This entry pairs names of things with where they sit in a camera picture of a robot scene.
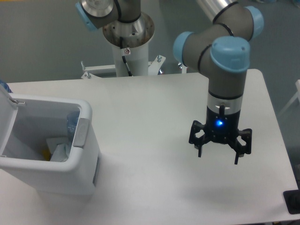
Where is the black device at table edge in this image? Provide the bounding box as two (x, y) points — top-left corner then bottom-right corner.
(283, 190), (300, 215)

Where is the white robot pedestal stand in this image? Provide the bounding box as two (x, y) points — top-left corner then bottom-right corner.
(81, 12), (166, 79)

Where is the white frame at right edge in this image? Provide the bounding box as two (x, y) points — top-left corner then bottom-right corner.
(278, 80), (300, 117)

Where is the clear plastic water bottle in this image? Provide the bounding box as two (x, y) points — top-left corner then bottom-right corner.
(67, 111), (80, 151)

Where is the blue bottle behind can lid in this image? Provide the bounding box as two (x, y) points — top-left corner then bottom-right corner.
(0, 80), (12, 93)

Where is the black cable on pedestal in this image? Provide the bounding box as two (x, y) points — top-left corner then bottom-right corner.
(119, 36), (134, 77)

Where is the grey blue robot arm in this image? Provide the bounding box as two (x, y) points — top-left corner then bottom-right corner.
(75, 0), (264, 159)

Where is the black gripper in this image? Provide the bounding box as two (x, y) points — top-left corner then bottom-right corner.
(188, 107), (252, 165)

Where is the white trash can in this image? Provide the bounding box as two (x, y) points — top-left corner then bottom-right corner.
(0, 88), (100, 195)

